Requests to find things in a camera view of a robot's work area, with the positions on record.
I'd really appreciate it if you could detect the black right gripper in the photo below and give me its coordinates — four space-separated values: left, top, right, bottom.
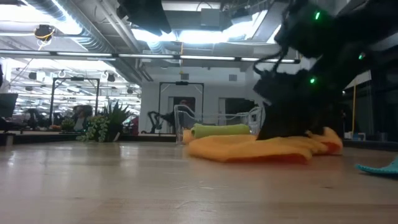
253 70 346 141

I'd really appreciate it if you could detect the green microfiber towel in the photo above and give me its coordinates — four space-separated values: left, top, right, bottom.
190 123 251 139

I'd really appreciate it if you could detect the teal microfiber towel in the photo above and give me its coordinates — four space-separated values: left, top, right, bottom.
355 157 398 178

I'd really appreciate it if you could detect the person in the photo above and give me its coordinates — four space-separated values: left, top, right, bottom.
73 105 94 131
167 98 197 125

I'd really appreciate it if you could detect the clear plastic bin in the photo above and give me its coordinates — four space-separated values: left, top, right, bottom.
174 104 264 146

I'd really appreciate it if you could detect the small potted succulent plant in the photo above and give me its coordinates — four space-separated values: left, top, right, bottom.
77 100 134 143

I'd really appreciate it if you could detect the long ceiling light bar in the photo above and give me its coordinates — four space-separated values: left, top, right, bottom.
0 49 302 65

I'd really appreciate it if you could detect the black monitor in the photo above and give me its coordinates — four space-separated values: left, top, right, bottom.
0 92 19 119

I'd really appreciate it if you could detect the yellow hanging cable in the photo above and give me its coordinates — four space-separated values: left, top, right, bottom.
351 83 358 134

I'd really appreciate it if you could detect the silver ventilation duct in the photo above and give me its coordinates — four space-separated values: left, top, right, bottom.
24 0 147 80

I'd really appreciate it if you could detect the black yellow ceiling cable reel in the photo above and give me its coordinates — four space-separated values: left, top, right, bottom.
33 24 56 43

